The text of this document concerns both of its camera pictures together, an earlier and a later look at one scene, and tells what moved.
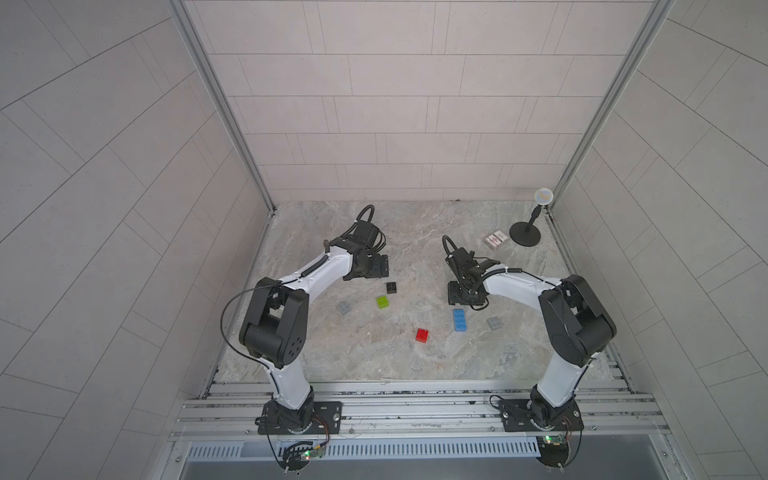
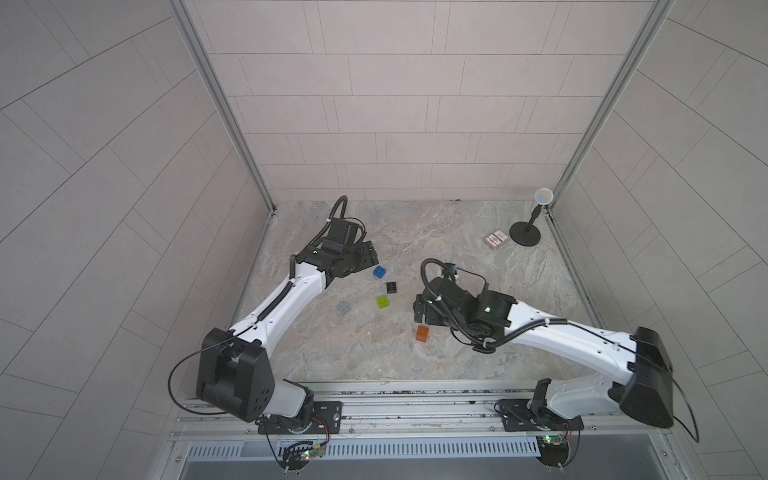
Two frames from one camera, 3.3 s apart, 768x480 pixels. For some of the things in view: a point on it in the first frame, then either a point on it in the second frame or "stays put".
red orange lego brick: (421, 335) stays put
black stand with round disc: (527, 234) stays put
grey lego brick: (343, 308) stays put
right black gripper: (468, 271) to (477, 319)
